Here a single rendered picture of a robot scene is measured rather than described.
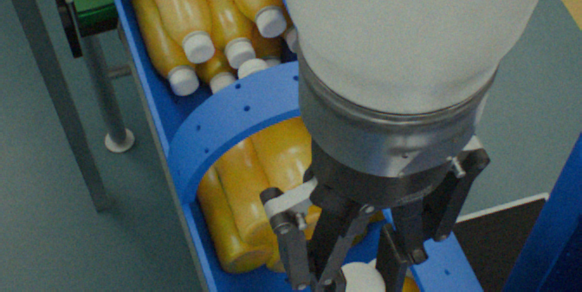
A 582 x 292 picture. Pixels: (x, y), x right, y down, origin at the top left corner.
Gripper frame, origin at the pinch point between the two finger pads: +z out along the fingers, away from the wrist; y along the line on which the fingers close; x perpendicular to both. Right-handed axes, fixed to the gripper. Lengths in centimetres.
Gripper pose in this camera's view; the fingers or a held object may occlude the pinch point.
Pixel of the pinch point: (360, 275)
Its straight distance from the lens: 60.8
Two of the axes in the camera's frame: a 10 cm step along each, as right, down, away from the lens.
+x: -3.4, -7.8, 5.2
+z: 0.0, 5.5, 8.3
